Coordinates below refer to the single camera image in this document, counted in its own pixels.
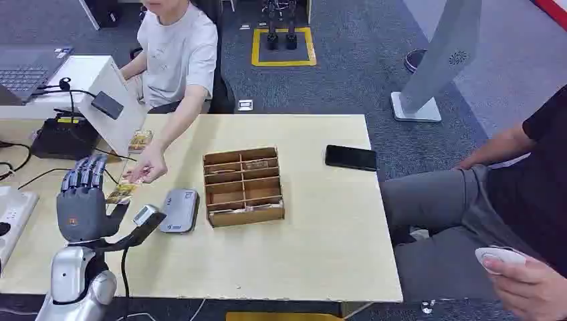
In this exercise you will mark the white desk riser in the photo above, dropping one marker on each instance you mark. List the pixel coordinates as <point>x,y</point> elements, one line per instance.
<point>113,128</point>

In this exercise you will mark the white remote control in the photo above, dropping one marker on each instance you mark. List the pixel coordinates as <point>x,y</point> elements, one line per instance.
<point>498,255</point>

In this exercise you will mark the black box with yellow label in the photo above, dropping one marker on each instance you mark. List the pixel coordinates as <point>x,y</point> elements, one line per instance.
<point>64,139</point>

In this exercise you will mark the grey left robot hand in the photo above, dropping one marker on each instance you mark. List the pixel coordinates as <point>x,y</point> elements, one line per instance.
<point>82,212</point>

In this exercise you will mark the person in white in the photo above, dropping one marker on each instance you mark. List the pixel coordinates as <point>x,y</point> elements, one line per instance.
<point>177,57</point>

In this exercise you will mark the person's hand holding remote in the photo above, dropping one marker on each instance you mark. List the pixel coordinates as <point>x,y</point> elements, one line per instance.
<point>531,288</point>

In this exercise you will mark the yellow stool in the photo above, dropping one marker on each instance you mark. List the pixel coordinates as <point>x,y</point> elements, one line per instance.
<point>283,316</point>

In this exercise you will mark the dark round base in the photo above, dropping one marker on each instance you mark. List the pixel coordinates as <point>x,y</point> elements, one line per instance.
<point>414,60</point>

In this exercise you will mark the black robot legs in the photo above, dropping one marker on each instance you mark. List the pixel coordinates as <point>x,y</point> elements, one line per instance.
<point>280,26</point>

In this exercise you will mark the silver floor socket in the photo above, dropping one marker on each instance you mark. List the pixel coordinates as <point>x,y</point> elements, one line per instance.
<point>245,105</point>

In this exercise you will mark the wooden card box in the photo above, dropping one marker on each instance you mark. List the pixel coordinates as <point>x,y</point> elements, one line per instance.
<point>243,188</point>

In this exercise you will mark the person in black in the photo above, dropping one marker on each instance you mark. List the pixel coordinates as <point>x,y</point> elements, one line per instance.
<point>465,212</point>

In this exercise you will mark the person's hand offering card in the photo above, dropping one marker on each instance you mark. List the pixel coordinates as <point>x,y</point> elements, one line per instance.
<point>148,166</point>

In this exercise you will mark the card in wooden box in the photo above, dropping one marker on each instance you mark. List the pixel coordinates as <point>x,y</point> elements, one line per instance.
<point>257,165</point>

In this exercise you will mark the stack of cards in box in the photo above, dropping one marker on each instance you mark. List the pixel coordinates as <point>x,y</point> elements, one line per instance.
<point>248,207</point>

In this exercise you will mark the white power strip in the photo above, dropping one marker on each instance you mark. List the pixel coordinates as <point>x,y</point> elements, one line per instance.
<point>15,212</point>

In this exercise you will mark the white floor stand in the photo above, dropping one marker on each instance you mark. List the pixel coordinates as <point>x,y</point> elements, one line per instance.
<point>438,57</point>

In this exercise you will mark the black office chair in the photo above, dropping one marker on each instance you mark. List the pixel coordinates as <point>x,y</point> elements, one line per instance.
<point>221,95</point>

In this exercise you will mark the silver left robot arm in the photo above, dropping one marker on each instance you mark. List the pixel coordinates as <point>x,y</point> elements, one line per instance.
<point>71,272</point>

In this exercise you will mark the grey flat device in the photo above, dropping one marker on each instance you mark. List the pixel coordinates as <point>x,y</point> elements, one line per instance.
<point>179,211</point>

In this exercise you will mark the small black webcam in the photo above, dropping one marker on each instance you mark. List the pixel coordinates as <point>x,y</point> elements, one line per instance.
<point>65,83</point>

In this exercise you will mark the grey laptop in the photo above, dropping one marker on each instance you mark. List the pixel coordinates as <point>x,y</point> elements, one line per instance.
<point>26,71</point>

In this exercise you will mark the black smartphone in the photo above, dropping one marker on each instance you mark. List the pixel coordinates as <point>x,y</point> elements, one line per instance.
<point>351,157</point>

